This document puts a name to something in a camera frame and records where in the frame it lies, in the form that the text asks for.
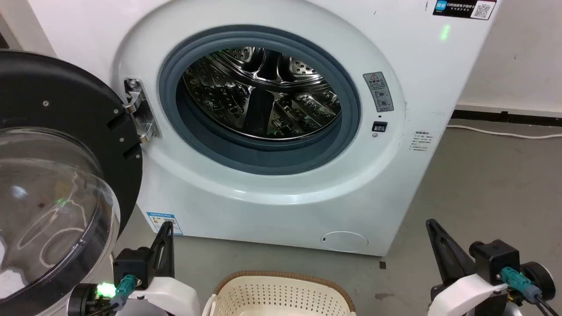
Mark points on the blue energy label sticker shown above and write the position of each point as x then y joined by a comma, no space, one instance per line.
164,221

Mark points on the black door latch socket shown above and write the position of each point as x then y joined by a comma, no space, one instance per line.
379,127

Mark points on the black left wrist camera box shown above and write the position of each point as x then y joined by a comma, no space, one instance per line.
131,265

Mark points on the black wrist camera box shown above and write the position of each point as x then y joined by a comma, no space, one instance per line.
494,261
131,265

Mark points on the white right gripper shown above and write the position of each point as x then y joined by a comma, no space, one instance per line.
467,294

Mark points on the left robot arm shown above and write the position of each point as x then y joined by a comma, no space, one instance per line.
85,300

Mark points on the round filter cover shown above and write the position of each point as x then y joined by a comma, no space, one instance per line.
344,241

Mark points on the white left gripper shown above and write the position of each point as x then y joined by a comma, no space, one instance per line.
171,296

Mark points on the stainless steel drum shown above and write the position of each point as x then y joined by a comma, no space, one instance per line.
263,96

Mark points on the metal door hinge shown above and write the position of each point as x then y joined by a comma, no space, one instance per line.
139,109

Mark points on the grey warning sticker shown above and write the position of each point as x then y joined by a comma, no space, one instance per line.
378,92

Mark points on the white front-load washing machine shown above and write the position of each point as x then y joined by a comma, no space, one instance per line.
272,210

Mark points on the black QR code sticker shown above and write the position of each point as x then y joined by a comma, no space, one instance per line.
463,7

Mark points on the grey rubber door gasket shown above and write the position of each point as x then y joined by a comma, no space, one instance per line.
263,156

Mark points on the black washer door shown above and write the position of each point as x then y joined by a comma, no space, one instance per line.
52,145

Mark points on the cream plastic laundry basket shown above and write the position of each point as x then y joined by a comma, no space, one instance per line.
281,296

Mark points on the black baseboard strip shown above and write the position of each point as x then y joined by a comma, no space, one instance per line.
505,117

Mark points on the small text sticker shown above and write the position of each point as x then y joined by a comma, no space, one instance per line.
420,140

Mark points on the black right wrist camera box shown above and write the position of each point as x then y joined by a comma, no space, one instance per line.
494,261

